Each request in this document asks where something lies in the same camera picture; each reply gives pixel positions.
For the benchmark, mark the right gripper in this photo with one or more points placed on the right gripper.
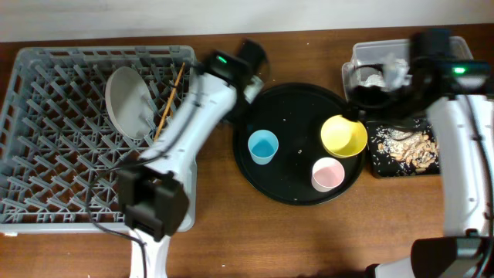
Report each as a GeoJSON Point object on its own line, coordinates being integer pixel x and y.
{"type": "Point", "coordinates": [361, 100]}

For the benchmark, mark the white tissue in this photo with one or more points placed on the white tissue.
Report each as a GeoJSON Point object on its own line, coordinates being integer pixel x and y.
{"type": "Point", "coordinates": [393, 75]}

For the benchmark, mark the blue cup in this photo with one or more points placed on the blue cup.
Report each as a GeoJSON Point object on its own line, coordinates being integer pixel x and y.
{"type": "Point", "coordinates": [262, 146]}

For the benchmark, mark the yellow bowl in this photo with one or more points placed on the yellow bowl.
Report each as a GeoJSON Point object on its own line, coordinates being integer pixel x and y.
{"type": "Point", "coordinates": [343, 138]}

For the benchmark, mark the peanut shells and rice waste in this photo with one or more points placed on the peanut shells and rice waste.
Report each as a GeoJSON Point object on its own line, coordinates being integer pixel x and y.
{"type": "Point", "coordinates": [408, 153]}

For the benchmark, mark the wooden chopstick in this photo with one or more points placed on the wooden chopstick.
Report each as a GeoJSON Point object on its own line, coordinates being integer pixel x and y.
{"type": "Point", "coordinates": [161, 124]}
{"type": "Point", "coordinates": [171, 97]}

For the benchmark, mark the pink cup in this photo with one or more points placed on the pink cup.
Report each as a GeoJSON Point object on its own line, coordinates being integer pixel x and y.
{"type": "Point", "coordinates": [327, 174]}

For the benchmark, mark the grey round plate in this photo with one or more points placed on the grey round plate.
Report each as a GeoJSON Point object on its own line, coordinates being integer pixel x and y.
{"type": "Point", "coordinates": [128, 103]}

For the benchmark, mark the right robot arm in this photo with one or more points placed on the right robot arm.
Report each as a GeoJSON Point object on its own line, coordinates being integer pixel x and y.
{"type": "Point", "coordinates": [463, 129]}

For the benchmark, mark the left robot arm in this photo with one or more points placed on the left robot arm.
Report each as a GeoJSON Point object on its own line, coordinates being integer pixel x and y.
{"type": "Point", "coordinates": [156, 193]}

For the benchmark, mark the grey plastic dishwasher rack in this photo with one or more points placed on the grey plastic dishwasher rack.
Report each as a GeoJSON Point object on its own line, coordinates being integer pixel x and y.
{"type": "Point", "coordinates": [56, 134]}

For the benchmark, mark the clear plastic bin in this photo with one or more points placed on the clear plastic bin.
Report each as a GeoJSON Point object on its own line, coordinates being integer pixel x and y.
{"type": "Point", "coordinates": [366, 58]}

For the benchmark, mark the black rectangular bin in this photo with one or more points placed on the black rectangular bin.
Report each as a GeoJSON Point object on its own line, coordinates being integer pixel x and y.
{"type": "Point", "coordinates": [417, 125]}

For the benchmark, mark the round black tray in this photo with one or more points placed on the round black tray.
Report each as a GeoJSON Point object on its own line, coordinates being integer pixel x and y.
{"type": "Point", "coordinates": [295, 113]}

